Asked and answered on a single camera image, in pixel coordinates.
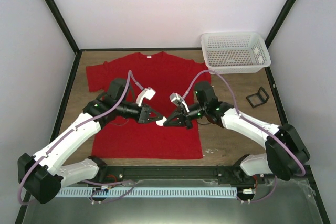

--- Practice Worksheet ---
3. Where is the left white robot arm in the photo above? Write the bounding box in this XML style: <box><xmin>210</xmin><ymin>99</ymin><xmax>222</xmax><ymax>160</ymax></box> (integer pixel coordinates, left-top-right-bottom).
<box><xmin>17</xmin><ymin>79</ymin><xmax>163</xmax><ymax>204</ymax></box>

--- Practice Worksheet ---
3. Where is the white plastic basket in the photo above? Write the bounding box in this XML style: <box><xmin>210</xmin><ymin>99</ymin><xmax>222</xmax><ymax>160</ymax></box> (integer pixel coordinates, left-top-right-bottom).
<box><xmin>201</xmin><ymin>32</ymin><xmax>271</xmax><ymax>74</ymax></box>

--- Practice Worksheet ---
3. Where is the black brooch box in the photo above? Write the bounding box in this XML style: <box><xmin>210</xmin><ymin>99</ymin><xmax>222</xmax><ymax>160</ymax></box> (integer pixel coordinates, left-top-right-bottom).
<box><xmin>246</xmin><ymin>87</ymin><xmax>270</xmax><ymax>109</ymax></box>

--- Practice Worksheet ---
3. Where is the light blue cable duct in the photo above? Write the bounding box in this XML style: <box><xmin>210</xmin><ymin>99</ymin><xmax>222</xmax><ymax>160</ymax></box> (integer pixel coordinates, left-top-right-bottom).
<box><xmin>56</xmin><ymin>187</ymin><xmax>237</xmax><ymax>199</ymax></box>

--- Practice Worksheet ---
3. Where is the purple cable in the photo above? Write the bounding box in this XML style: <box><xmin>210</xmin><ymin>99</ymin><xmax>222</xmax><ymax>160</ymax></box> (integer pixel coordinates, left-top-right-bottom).
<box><xmin>17</xmin><ymin>70</ymin><xmax>145</xmax><ymax>206</ymax></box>
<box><xmin>181</xmin><ymin>70</ymin><xmax>306</xmax><ymax>204</ymax></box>

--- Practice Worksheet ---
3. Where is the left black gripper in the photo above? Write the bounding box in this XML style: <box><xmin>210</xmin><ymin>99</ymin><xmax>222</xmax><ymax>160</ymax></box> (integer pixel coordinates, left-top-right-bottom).
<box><xmin>117</xmin><ymin>101</ymin><xmax>163</xmax><ymax>125</ymax></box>

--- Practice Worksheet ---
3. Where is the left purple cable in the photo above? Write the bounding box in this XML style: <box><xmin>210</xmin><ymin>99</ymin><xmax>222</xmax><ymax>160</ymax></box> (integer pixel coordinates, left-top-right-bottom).
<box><xmin>17</xmin><ymin>70</ymin><xmax>145</xmax><ymax>206</ymax></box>

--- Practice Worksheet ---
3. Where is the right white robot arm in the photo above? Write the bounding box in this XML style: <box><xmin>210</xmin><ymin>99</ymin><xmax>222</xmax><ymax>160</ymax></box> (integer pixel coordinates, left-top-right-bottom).
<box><xmin>163</xmin><ymin>81</ymin><xmax>310</xmax><ymax>184</ymax></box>

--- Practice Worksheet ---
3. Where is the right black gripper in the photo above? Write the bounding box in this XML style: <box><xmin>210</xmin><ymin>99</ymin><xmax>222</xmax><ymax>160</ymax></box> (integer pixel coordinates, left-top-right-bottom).
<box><xmin>164</xmin><ymin>102</ymin><xmax>207</xmax><ymax>129</ymax></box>

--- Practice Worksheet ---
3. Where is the round gold brooch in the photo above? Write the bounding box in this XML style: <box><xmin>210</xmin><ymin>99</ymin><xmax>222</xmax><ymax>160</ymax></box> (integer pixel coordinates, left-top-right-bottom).
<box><xmin>155</xmin><ymin>120</ymin><xmax>165</xmax><ymax>126</ymax></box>

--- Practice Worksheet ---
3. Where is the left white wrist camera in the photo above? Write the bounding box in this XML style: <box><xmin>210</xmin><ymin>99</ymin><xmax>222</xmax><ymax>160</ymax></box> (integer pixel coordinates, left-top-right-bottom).
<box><xmin>136</xmin><ymin>87</ymin><xmax>156</xmax><ymax>107</ymax></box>

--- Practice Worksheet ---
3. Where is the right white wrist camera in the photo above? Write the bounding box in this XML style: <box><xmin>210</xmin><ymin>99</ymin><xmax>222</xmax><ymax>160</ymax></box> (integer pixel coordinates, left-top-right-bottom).
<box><xmin>169</xmin><ymin>93</ymin><xmax>189</xmax><ymax>113</ymax></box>

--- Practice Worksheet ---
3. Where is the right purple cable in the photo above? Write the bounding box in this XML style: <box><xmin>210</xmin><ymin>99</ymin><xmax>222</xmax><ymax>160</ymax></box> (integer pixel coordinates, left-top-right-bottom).
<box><xmin>181</xmin><ymin>70</ymin><xmax>306</xmax><ymax>204</ymax></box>

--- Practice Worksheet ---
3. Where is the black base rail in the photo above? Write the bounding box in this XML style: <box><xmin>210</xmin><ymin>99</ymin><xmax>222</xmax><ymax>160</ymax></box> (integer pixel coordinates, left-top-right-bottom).
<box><xmin>60</xmin><ymin>165</ymin><xmax>316</xmax><ymax>186</ymax></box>

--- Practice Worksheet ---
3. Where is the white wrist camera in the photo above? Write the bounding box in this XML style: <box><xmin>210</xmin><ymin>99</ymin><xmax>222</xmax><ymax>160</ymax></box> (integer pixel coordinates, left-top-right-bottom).
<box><xmin>169</xmin><ymin>93</ymin><xmax>189</xmax><ymax>113</ymax></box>
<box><xmin>136</xmin><ymin>87</ymin><xmax>156</xmax><ymax>107</ymax></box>

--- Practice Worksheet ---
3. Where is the red t-shirt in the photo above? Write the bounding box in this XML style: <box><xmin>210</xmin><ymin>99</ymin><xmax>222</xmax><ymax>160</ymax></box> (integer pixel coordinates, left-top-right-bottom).
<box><xmin>86</xmin><ymin>52</ymin><xmax>207</xmax><ymax>159</ymax></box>

